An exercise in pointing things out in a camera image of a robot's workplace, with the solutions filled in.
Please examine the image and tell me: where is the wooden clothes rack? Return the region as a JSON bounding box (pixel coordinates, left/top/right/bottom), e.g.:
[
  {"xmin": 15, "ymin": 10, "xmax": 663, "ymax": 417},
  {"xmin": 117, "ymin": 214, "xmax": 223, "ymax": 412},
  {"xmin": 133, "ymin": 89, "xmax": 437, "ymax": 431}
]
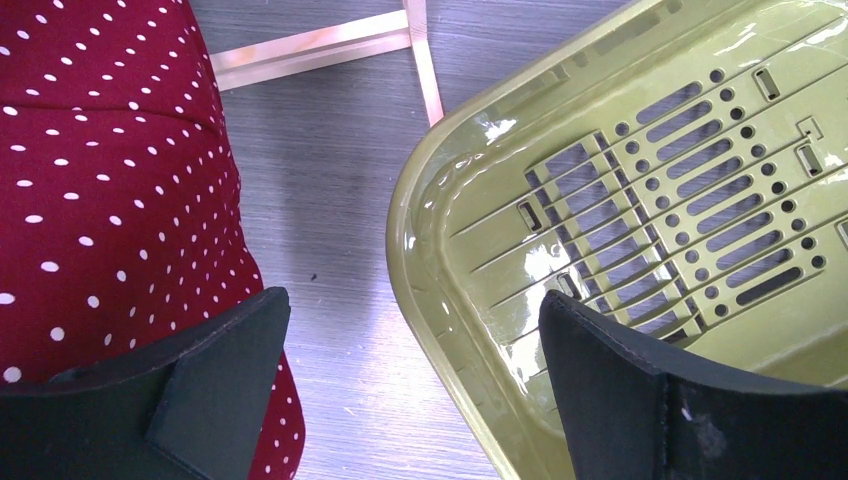
[{"xmin": 211, "ymin": 0, "xmax": 444, "ymax": 125}]

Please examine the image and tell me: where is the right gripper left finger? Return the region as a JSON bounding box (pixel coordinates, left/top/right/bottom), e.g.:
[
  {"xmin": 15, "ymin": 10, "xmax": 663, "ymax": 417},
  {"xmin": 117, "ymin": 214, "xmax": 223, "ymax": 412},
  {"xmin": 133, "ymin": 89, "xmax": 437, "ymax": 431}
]
[{"xmin": 1, "ymin": 287, "xmax": 291, "ymax": 479}]

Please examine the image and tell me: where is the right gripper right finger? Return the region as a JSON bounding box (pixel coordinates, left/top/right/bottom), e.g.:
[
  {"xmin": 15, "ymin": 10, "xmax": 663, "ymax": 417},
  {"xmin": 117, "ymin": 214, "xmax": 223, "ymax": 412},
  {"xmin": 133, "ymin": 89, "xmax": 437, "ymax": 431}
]
[{"xmin": 539, "ymin": 290, "xmax": 847, "ymax": 479}]

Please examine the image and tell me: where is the olive green plastic basket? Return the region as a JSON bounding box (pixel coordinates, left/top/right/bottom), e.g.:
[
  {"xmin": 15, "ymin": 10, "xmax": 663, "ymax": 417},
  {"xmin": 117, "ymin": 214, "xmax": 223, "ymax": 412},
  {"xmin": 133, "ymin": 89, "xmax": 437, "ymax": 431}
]
[{"xmin": 387, "ymin": 1, "xmax": 847, "ymax": 479}]

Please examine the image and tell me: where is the red polka dot skirt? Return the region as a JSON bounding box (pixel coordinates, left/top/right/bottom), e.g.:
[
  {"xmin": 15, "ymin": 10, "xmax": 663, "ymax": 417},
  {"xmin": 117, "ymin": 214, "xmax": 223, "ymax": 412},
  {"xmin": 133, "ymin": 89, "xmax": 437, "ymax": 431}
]
[{"xmin": 0, "ymin": 0, "xmax": 307, "ymax": 480}]

